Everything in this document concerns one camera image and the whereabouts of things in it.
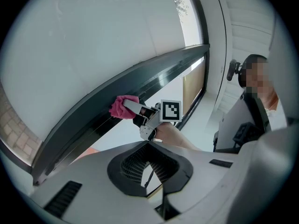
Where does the black head-mounted camera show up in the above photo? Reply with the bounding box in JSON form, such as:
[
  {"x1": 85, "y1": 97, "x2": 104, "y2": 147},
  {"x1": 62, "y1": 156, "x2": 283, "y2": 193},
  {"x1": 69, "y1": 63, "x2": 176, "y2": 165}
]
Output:
[{"x1": 226, "y1": 59, "x2": 242, "y2": 82}]

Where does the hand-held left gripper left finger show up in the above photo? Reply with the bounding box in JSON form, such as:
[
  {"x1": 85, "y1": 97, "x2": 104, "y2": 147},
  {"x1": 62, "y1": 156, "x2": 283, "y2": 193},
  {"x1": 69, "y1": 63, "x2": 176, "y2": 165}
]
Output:
[{"x1": 30, "y1": 140, "x2": 165, "y2": 224}]

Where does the black chest harness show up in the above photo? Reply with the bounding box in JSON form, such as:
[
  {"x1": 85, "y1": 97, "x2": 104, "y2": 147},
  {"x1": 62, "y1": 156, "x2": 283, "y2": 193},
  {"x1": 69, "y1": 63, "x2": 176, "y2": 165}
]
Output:
[{"x1": 233, "y1": 94, "x2": 272, "y2": 147}]

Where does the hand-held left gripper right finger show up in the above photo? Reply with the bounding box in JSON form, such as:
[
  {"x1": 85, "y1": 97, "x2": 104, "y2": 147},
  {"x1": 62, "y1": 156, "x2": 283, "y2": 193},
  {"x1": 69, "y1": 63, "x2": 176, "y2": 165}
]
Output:
[{"x1": 147, "y1": 140, "x2": 240, "y2": 224}]

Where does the person in white shirt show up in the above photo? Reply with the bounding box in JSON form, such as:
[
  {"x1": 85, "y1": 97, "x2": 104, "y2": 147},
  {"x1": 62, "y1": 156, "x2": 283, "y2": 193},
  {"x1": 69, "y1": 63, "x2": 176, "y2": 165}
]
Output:
[{"x1": 218, "y1": 94, "x2": 288, "y2": 153}]

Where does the black window frame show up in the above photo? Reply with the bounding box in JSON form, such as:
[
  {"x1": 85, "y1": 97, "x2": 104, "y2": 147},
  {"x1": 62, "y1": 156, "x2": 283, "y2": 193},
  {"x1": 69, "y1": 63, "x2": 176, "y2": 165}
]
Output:
[{"x1": 32, "y1": 43, "x2": 210, "y2": 186}]

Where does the pink cleaning cloth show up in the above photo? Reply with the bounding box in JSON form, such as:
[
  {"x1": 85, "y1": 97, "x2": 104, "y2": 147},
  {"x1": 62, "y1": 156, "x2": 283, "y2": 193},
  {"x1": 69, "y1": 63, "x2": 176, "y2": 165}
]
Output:
[{"x1": 108, "y1": 95, "x2": 141, "y2": 120}]

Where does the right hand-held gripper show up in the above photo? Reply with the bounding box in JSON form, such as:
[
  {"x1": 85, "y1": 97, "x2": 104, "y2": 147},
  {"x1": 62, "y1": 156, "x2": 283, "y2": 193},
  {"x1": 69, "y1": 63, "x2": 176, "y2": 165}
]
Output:
[{"x1": 122, "y1": 98, "x2": 183, "y2": 141}]

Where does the person's right forearm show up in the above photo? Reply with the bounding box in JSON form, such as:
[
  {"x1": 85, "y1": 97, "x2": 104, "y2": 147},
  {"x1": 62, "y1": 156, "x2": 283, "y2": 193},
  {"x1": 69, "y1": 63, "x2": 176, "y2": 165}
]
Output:
[{"x1": 156, "y1": 121, "x2": 203, "y2": 152}]

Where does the frosted glass panel black frame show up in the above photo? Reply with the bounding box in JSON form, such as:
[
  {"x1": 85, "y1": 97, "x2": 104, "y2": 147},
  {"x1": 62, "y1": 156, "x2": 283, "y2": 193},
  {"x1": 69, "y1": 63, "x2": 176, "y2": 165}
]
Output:
[{"x1": 0, "y1": 0, "x2": 210, "y2": 174}]

